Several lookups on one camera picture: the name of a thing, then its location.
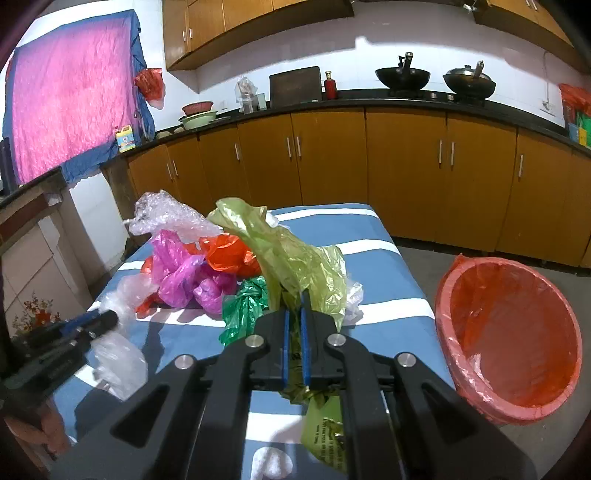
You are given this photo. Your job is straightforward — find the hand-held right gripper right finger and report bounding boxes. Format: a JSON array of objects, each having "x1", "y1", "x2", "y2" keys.
[{"x1": 300, "y1": 291, "x2": 539, "y2": 480}]

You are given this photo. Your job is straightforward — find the wooden lower cabinet row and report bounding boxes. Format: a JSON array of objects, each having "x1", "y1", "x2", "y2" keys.
[{"x1": 124, "y1": 107, "x2": 591, "y2": 269}]

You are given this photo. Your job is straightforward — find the black kitchen countertop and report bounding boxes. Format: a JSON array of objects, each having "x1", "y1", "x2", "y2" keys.
[{"x1": 124, "y1": 90, "x2": 591, "y2": 154}]

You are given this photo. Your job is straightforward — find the hanging red plastic bag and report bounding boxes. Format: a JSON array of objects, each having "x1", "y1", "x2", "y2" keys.
[{"x1": 134, "y1": 68, "x2": 166, "y2": 110}]

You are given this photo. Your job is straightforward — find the clear bag with utensils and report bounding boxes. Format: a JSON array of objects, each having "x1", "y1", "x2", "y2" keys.
[{"x1": 235, "y1": 75, "x2": 260, "y2": 114}]

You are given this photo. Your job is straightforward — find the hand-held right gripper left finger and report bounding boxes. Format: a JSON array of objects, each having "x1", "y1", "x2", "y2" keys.
[{"x1": 48, "y1": 308, "x2": 296, "y2": 480}]

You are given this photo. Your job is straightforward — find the blue white striped tablecloth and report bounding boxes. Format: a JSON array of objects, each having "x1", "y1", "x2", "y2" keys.
[{"x1": 54, "y1": 203, "x2": 459, "y2": 480}]

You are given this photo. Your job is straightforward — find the pink cloth with blue border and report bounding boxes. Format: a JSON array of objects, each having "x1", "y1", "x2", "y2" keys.
[{"x1": 2, "y1": 9, "x2": 156, "y2": 184}]

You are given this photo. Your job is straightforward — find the black wok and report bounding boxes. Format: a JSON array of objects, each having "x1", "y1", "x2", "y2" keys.
[{"x1": 375, "y1": 52, "x2": 431, "y2": 91}]

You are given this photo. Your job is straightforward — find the colourful boxes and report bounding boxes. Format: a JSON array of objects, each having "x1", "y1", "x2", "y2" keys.
[{"x1": 568, "y1": 115, "x2": 591, "y2": 149}]

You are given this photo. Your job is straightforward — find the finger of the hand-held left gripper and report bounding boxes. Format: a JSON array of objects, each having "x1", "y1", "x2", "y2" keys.
[
  {"x1": 39, "y1": 330, "x2": 100, "y2": 361},
  {"x1": 58, "y1": 308, "x2": 119, "y2": 334}
]

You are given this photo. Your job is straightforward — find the white side cabinet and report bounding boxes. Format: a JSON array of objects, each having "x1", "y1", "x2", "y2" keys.
[{"x1": 0, "y1": 166, "x2": 129, "y2": 337}]

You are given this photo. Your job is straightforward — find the flower decoration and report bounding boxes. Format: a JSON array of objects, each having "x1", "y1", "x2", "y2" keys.
[{"x1": 11, "y1": 293, "x2": 62, "y2": 339}]

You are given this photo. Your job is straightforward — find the red bag on countertop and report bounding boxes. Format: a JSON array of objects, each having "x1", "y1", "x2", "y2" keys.
[{"x1": 558, "y1": 83, "x2": 591, "y2": 126}]

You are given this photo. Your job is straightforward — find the magenta plastic bag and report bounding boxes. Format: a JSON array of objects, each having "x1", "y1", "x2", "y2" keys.
[{"x1": 151, "y1": 230, "x2": 239, "y2": 316}]

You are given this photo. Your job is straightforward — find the red cloth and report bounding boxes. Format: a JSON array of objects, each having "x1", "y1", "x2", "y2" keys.
[{"x1": 137, "y1": 234, "x2": 260, "y2": 319}]

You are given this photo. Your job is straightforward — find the wooden upper cabinet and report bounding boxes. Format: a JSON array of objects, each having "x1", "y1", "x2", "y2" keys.
[
  {"x1": 163, "y1": 0, "x2": 355, "y2": 72},
  {"x1": 473, "y1": 0, "x2": 588, "y2": 71}
]

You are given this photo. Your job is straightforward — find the wok with metal lid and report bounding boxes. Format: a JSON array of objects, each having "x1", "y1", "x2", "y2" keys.
[{"x1": 443, "y1": 60, "x2": 498, "y2": 97}]

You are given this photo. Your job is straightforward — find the clear plastic bag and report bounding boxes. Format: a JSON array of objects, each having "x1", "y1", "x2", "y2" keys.
[
  {"x1": 92, "y1": 272, "x2": 158, "y2": 401},
  {"x1": 122, "y1": 189, "x2": 223, "y2": 244},
  {"x1": 342, "y1": 281, "x2": 365, "y2": 325}
]

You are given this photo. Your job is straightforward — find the red plastic basin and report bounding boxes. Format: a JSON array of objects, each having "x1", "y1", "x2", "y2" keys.
[{"x1": 435, "y1": 254, "x2": 584, "y2": 426}]

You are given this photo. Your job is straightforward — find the person's left forearm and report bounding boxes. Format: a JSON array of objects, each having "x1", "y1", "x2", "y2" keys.
[{"x1": 6, "y1": 406, "x2": 75, "y2": 462}]

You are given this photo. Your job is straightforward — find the yellow-green plastic bag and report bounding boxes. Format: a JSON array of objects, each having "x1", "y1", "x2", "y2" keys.
[{"x1": 208, "y1": 198, "x2": 348, "y2": 476}]

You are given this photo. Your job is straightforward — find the green plastic bag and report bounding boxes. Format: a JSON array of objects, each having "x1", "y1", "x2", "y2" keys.
[{"x1": 218, "y1": 276, "x2": 271, "y2": 348}]

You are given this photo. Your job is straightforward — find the dark cutting board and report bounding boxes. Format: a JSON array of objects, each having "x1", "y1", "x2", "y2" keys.
[{"x1": 269, "y1": 66, "x2": 322, "y2": 109}]

